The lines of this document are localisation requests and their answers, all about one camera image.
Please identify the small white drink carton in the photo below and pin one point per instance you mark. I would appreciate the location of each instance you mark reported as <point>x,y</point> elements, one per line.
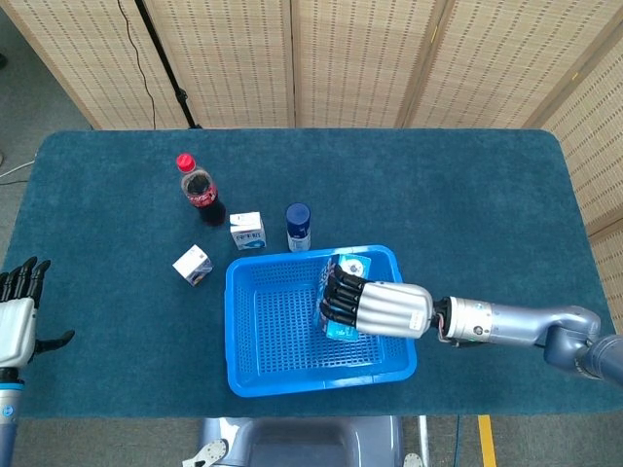
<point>191,262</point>

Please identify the cola bottle red cap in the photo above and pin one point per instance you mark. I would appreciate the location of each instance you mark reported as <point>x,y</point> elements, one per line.
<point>199,192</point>

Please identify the teal table cloth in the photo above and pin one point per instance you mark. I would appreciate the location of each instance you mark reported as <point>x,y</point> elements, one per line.
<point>121,331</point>

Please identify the right black-silver robot hand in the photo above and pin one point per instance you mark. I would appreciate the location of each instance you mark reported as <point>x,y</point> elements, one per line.
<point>394,309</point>

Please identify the bamboo folding screen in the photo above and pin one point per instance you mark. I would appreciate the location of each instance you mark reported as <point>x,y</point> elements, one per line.
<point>365,58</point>

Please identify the white-blue pure milk carton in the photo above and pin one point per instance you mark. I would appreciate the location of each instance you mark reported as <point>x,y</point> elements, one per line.
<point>248,233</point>

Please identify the yellow floor tape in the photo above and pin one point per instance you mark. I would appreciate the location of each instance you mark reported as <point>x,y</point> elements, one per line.
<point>487,442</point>

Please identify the white metal table leg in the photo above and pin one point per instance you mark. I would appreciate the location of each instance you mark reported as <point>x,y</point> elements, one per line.
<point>424,438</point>

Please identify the left black-silver robot hand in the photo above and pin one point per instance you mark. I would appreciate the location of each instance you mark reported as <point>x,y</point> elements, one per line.
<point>14,335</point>

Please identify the blue perforated plastic basket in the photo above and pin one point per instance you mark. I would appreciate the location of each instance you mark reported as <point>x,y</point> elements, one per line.
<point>272,340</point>

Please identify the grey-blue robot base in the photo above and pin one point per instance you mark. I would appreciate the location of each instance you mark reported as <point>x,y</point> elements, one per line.
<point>302,442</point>

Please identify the black tripod stand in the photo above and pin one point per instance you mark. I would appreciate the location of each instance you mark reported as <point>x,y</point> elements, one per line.
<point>165,68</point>

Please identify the dark blue bottle cap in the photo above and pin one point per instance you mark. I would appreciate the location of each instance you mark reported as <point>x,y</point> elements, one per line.
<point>298,231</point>

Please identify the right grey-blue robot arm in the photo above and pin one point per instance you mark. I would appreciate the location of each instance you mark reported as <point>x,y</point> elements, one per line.
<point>516,323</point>

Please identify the blue chocolate cookie box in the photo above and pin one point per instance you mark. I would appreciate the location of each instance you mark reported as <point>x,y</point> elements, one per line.
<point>354,265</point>

